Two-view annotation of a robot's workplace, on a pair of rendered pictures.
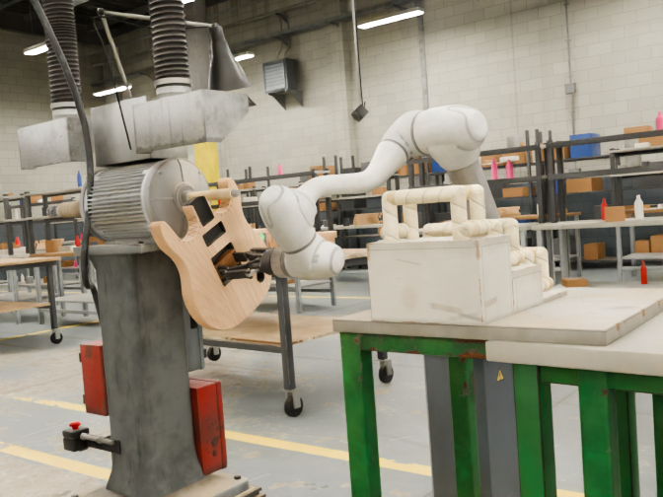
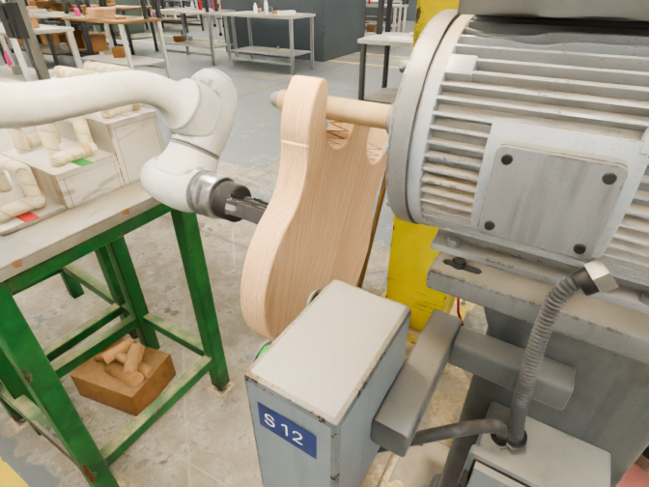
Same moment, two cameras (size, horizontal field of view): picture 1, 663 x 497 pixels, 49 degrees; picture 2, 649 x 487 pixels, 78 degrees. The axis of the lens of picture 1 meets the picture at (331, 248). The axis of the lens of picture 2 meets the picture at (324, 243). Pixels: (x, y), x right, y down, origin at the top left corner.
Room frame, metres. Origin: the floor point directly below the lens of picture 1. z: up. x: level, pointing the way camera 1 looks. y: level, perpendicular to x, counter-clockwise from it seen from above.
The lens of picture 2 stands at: (2.78, 0.27, 1.41)
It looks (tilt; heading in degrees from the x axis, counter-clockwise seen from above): 33 degrees down; 174
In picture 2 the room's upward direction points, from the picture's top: straight up
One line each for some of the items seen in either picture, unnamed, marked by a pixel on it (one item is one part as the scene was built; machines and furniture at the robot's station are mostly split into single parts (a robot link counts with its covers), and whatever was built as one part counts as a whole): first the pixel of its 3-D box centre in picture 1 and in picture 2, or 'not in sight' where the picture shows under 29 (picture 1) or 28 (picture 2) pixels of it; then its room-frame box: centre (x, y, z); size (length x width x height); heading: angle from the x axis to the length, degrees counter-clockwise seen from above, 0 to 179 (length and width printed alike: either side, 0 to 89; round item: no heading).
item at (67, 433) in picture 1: (92, 443); not in sight; (2.44, 0.85, 0.46); 0.25 x 0.07 x 0.08; 52
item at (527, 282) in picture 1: (474, 287); (63, 169); (1.71, -0.32, 0.98); 0.27 x 0.16 x 0.09; 52
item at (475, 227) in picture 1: (474, 228); not in sight; (1.52, -0.30, 1.12); 0.11 x 0.03 x 0.03; 142
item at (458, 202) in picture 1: (459, 216); not in sight; (1.50, -0.26, 1.15); 0.03 x 0.03 x 0.09
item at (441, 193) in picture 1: (421, 195); (107, 70); (1.55, -0.20, 1.20); 0.20 x 0.03 x 0.03; 51
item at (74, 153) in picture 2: not in sight; (74, 153); (1.76, -0.25, 1.04); 0.11 x 0.03 x 0.03; 142
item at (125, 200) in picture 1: (146, 202); (581, 153); (2.40, 0.59, 1.25); 0.41 x 0.27 x 0.26; 52
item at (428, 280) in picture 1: (439, 278); (110, 139); (1.59, -0.23, 1.02); 0.27 x 0.15 x 0.17; 52
